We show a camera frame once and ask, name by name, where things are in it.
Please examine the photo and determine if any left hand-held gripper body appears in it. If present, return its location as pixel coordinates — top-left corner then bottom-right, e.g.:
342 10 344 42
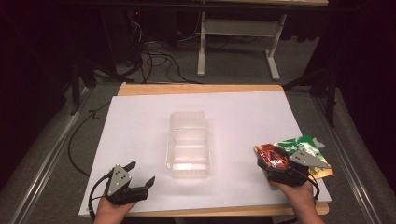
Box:
105 163 149 206

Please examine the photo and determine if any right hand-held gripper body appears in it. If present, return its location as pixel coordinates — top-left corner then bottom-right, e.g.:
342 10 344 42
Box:
257 149 332 188

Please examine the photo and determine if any red snack packet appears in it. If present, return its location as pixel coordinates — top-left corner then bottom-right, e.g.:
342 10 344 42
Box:
253 143 291 189

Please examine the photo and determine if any person's right hand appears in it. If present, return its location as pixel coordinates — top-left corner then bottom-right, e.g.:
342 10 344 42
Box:
268 178 325 224

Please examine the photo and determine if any person's left hand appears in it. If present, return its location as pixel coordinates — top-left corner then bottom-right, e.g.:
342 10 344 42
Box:
92 196 138 224

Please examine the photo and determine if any green snack packet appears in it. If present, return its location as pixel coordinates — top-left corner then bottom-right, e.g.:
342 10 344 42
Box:
276 134 334 180

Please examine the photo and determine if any white paper sheet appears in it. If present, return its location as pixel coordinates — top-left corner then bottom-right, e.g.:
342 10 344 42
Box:
78 91 332 217

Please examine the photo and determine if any clear plastic container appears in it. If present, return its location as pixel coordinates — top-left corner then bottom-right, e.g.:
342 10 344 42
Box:
164 110 211 180

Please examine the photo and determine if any black metal stand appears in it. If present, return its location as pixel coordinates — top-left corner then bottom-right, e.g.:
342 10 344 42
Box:
68 57 98 117
282 60 340 129

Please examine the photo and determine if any dark computer tower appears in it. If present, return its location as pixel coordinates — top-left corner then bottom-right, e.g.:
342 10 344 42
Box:
100 8 146 69

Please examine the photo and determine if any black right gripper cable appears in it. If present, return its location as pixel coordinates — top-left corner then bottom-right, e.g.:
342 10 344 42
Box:
306 172 321 201

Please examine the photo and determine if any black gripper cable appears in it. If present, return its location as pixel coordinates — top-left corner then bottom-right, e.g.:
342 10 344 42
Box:
88 173 114 221
306 172 321 201

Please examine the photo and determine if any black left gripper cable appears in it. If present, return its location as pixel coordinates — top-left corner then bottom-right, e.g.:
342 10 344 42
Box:
88 173 114 221

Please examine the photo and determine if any grey metal floor rail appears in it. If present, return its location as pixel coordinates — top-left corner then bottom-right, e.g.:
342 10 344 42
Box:
311 92 382 224
8 87 92 224

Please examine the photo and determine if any black floor cable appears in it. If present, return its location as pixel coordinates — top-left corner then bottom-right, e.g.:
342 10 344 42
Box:
67 102 112 178

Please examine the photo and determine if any tangle of black cables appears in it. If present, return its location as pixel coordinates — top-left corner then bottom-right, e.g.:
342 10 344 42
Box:
125 18 205 86

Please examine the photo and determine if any white metal desk frame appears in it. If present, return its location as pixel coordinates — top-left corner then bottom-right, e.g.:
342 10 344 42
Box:
196 11 288 82

